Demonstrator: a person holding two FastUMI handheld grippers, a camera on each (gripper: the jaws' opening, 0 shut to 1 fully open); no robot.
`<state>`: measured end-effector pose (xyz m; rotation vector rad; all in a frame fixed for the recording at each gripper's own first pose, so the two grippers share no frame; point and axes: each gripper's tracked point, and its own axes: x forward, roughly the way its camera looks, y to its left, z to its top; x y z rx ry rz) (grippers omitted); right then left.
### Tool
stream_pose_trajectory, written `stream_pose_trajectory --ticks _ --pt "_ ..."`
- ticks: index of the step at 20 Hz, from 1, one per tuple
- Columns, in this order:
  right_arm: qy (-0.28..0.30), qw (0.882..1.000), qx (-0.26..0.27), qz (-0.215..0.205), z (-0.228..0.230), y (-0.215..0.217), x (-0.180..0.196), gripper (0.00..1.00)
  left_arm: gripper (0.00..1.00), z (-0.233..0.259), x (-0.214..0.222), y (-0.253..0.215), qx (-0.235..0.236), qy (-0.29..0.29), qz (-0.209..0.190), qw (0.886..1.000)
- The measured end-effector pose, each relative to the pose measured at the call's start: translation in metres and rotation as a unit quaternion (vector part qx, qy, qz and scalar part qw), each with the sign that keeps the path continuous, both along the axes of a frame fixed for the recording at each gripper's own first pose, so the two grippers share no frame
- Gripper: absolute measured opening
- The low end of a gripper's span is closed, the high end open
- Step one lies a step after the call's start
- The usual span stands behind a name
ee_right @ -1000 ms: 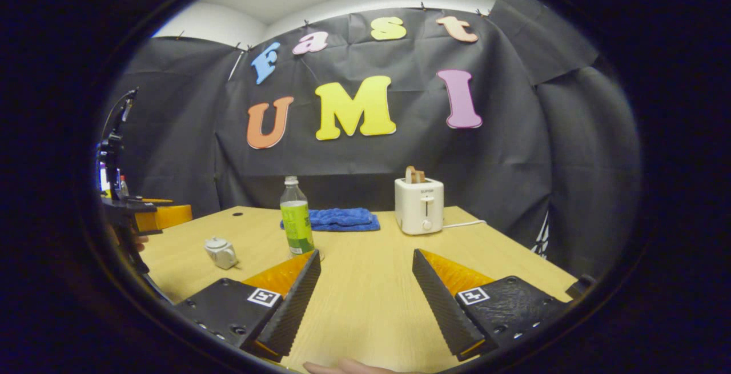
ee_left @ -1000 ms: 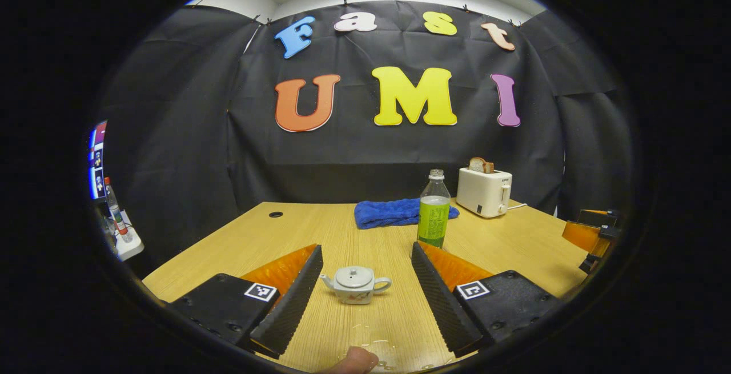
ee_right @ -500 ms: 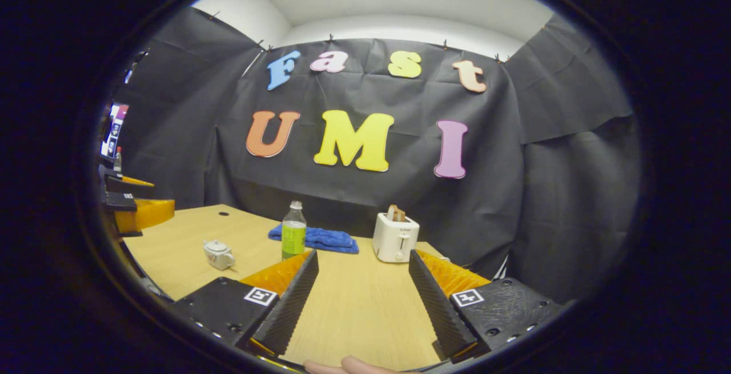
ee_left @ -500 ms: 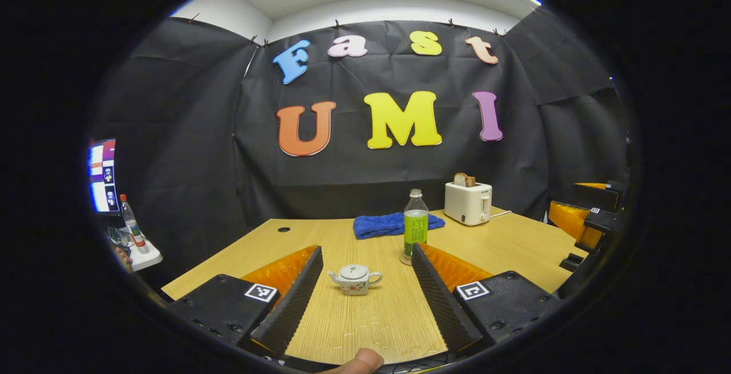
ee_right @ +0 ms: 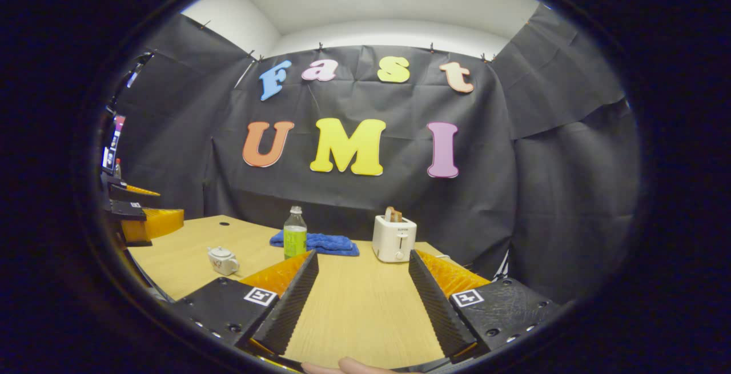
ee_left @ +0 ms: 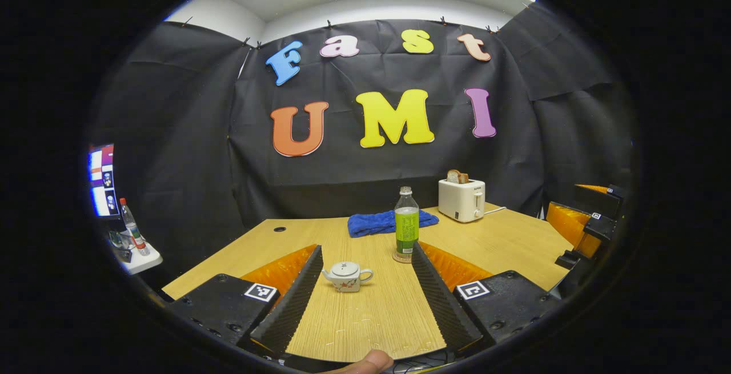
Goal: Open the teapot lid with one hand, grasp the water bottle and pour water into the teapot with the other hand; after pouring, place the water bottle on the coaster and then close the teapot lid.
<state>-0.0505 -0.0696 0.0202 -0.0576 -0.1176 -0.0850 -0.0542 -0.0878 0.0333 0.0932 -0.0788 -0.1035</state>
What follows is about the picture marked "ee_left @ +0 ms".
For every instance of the white ceramic teacup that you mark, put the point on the white ceramic teacup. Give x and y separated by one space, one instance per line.
348 284

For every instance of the red cap plastic bottle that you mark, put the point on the red cap plastic bottle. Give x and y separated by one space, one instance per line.
132 228

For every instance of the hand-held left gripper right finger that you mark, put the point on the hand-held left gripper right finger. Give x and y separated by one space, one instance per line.
440 300

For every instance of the blue towel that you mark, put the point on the blue towel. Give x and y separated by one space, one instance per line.
371 224

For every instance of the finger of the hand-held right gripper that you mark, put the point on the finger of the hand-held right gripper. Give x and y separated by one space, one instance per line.
566 224
597 198

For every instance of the computer monitor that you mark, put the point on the computer monitor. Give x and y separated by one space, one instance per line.
103 185

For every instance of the black backdrop cloth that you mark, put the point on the black backdrop cloth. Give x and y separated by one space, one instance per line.
188 163

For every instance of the round brown coaster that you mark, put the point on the round brown coaster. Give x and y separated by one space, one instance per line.
401 260

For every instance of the green label water bottle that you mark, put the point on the green label water bottle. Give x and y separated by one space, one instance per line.
406 231

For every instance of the toast slice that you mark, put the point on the toast slice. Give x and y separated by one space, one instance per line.
457 176

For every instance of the white side table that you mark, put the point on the white side table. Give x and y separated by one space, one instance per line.
145 261

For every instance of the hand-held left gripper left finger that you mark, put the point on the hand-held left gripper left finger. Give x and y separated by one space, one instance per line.
294 305

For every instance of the white toaster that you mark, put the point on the white toaster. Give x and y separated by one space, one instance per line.
460 202

